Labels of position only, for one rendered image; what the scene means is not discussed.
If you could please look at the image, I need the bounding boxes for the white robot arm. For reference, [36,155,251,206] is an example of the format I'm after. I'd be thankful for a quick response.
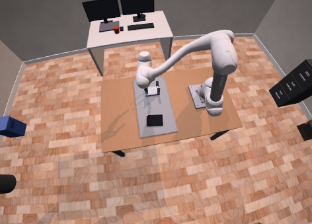
[136,30,238,116]

